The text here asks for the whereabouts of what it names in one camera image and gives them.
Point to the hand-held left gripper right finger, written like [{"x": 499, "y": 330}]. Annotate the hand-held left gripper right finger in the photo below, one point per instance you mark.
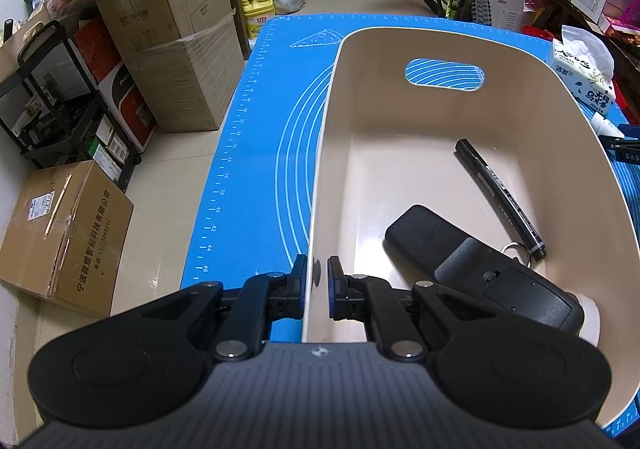
[{"x": 333, "y": 286}]

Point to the plastic wrapped cardboard box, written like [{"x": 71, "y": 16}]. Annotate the plastic wrapped cardboard box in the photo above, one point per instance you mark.
[{"x": 190, "y": 79}]

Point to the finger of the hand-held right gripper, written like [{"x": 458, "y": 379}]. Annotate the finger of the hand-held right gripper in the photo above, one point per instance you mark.
[{"x": 622, "y": 149}]

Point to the yellow plastic jug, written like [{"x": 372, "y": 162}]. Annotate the yellow plastic jug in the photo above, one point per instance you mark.
[{"x": 259, "y": 16}]

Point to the small white bottle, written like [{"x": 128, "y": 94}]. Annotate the small white bottle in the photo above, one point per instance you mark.
[{"x": 606, "y": 124}]

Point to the beige plastic bin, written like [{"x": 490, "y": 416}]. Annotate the beige plastic bin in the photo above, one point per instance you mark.
[{"x": 400, "y": 149}]

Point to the black marker pen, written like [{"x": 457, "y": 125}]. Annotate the black marker pen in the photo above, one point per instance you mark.
[{"x": 500, "y": 199}]

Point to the black utility cart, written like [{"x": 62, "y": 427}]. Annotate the black utility cart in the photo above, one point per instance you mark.
[{"x": 55, "y": 119}]

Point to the blue silicone mat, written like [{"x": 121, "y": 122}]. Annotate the blue silicone mat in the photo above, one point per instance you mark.
[{"x": 270, "y": 129}]

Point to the red white appliance box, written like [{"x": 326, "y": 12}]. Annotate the red white appliance box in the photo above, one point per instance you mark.
[{"x": 125, "y": 99}]

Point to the taped cardboard box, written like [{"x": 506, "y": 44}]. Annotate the taped cardboard box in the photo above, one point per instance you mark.
[{"x": 65, "y": 234}]

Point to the black computer mouse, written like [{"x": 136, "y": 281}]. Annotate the black computer mouse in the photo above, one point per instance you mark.
[{"x": 510, "y": 284}]

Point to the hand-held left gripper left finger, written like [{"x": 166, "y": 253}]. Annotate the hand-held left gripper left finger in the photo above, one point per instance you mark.
[{"x": 300, "y": 281}]

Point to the white tissue pack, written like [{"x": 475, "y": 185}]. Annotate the white tissue pack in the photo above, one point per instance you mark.
[{"x": 585, "y": 74}]

